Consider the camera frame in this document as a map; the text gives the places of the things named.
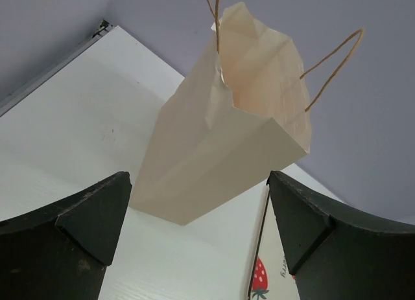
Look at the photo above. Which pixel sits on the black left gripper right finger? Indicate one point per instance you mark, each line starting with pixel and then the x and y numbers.
pixel 335 251

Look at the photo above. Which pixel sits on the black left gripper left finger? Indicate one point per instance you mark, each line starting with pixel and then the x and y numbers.
pixel 62 250

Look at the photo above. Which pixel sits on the beige paper bag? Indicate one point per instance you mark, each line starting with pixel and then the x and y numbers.
pixel 240 113

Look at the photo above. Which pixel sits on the strawberry print tray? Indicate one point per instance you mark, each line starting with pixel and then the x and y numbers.
pixel 270 277

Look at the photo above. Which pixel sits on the aluminium table edge rail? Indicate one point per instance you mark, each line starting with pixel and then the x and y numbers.
pixel 14 98

